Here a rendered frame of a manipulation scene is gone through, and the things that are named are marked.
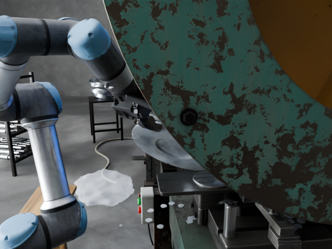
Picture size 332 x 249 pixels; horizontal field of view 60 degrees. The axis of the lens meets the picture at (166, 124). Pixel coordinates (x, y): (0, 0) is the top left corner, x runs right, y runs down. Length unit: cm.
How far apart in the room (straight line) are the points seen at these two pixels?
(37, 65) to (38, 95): 678
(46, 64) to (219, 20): 742
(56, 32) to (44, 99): 38
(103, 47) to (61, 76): 707
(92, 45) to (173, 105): 27
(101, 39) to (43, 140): 50
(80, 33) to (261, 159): 40
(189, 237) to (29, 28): 68
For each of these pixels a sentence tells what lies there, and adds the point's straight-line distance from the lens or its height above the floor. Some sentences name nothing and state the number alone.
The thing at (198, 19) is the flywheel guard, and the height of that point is 122.
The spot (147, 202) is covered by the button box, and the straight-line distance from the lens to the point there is 118.
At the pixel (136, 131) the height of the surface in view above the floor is 94.
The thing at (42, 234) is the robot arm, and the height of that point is 64.
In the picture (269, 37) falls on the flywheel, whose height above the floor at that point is 120.
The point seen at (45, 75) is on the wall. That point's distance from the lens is 775.
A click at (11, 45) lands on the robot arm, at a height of 119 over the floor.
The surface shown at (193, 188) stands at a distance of 88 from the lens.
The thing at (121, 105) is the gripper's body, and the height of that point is 104.
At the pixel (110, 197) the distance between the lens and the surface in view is 226.
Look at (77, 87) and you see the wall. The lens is 761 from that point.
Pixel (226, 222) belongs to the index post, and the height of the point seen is 75.
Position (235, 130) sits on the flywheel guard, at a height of 108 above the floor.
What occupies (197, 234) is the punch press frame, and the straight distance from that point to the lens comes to 92.
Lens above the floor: 118
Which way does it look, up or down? 15 degrees down
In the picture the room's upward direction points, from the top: straight up
